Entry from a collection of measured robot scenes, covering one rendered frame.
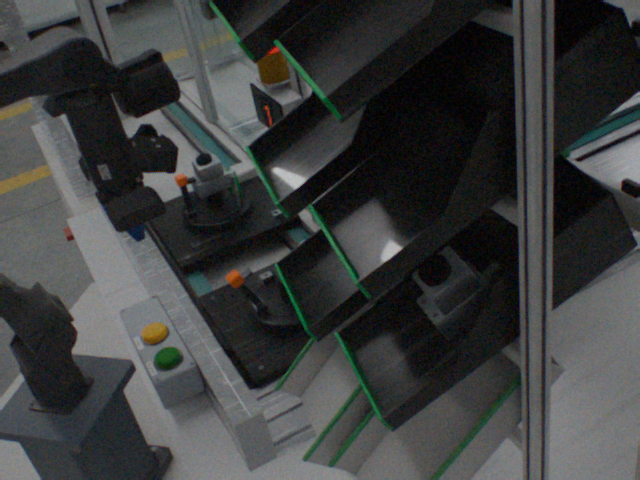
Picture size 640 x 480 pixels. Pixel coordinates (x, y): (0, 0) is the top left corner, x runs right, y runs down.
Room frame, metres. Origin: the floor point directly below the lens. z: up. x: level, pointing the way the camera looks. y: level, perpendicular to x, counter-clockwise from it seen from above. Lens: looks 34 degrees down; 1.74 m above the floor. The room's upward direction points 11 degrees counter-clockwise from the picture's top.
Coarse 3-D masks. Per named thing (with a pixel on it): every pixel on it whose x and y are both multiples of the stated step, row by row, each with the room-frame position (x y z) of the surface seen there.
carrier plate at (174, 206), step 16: (256, 176) 1.37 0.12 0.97; (192, 192) 1.36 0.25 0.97; (256, 192) 1.31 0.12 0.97; (176, 208) 1.31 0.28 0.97; (256, 208) 1.25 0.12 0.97; (272, 208) 1.24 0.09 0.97; (160, 224) 1.26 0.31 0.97; (176, 224) 1.25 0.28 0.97; (240, 224) 1.21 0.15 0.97; (256, 224) 1.20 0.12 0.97; (272, 224) 1.18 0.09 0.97; (288, 224) 1.19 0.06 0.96; (176, 240) 1.19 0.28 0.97; (192, 240) 1.18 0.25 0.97; (208, 240) 1.17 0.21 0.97; (224, 240) 1.16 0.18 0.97; (240, 240) 1.15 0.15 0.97; (256, 240) 1.16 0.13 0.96; (176, 256) 1.14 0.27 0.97; (192, 256) 1.13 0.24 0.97; (208, 256) 1.13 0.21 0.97; (224, 256) 1.14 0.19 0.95
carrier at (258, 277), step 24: (264, 288) 0.97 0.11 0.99; (216, 312) 0.96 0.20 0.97; (240, 312) 0.95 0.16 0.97; (264, 312) 0.92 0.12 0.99; (288, 312) 0.90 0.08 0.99; (240, 336) 0.89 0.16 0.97; (264, 336) 0.88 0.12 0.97; (288, 336) 0.87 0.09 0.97; (240, 360) 0.84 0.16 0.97; (264, 360) 0.83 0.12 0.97; (288, 360) 0.82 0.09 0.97
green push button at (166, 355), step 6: (168, 348) 0.90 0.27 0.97; (174, 348) 0.89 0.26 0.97; (156, 354) 0.89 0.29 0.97; (162, 354) 0.88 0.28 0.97; (168, 354) 0.88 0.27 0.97; (174, 354) 0.88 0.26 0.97; (180, 354) 0.88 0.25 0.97; (156, 360) 0.87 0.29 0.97; (162, 360) 0.87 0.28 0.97; (168, 360) 0.87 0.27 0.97; (174, 360) 0.87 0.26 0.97; (180, 360) 0.87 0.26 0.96; (162, 366) 0.86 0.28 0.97; (168, 366) 0.86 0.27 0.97
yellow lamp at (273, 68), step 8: (264, 56) 1.14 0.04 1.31; (272, 56) 1.14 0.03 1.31; (280, 56) 1.15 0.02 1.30; (264, 64) 1.15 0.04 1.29; (272, 64) 1.14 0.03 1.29; (280, 64) 1.15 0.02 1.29; (264, 72) 1.15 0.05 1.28; (272, 72) 1.14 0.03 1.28; (280, 72) 1.15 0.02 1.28; (288, 72) 1.16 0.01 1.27; (264, 80) 1.15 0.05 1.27; (272, 80) 1.14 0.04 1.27; (280, 80) 1.14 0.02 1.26
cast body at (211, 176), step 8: (200, 160) 1.25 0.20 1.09; (208, 160) 1.25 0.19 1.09; (216, 160) 1.26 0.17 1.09; (200, 168) 1.24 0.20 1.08; (208, 168) 1.24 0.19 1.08; (216, 168) 1.25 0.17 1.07; (200, 176) 1.24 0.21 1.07; (208, 176) 1.24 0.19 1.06; (216, 176) 1.25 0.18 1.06; (224, 176) 1.25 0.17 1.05; (192, 184) 1.26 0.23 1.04; (200, 184) 1.24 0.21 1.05; (208, 184) 1.24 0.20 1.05; (216, 184) 1.24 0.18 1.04; (224, 184) 1.25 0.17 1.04; (200, 192) 1.23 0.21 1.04; (208, 192) 1.24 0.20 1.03
